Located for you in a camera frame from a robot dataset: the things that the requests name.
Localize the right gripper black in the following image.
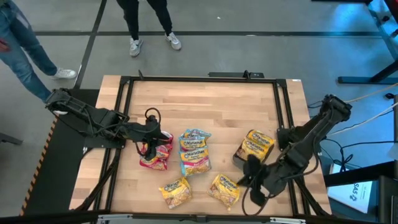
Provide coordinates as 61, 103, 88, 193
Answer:
238, 154, 304, 207

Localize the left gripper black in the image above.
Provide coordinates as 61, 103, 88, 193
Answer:
126, 114, 172, 162

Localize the black plastic bin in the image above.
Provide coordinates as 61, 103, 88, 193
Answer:
232, 136, 277, 171

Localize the blue Maruchan ramen pack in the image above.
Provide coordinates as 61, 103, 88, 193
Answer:
178, 136, 208, 154
182, 128, 213, 141
179, 146, 213, 177

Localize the white printed paper sign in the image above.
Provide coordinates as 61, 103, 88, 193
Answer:
327, 163, 374, 215

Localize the black desk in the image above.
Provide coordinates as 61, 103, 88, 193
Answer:
323, 160, 398, 224

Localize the person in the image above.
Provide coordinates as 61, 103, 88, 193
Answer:
0, 0, 78, 116
116, 0, 183, 58

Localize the black furniture foot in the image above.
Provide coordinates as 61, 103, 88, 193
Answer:
0, 132, 24, 147

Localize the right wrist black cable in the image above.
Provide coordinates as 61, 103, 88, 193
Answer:
241, 183, 282, 217

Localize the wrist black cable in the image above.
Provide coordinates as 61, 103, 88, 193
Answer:
241, 183, 282, 217
144, 106, 163, 126

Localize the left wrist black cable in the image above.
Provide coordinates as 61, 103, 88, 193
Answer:
144, 106, 163, 126

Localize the silver table edge rail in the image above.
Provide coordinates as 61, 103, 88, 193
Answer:
96, 213, 307, 224

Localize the black aluminium table frame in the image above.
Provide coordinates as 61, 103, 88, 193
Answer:
70, 75, 333, 218

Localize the black bracket bar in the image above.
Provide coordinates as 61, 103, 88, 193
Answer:
207, 70, 266, 79

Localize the white floor cable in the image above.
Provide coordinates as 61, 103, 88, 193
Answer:
326, 102, 398, 137

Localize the black desk leg frame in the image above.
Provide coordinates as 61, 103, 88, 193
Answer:
337, 0, 398, 85

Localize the yellow extension cord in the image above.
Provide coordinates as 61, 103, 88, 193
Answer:
343, 82, 398, 104

